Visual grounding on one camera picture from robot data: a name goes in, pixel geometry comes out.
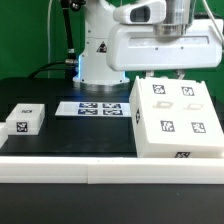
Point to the white cabinet body box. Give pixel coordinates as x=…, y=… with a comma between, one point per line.
x=177, y=148

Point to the white marker base plate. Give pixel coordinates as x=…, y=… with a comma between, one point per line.
x=93, y=109

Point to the white cabinet top block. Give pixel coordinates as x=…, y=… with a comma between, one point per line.
x=25, y=119

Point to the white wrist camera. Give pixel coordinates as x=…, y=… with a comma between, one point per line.
x=141, y=12

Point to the white cabinet door panel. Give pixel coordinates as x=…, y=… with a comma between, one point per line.
x=161, y=101
x=200, y=121

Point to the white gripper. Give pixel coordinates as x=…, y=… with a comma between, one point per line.
x=136, y=48

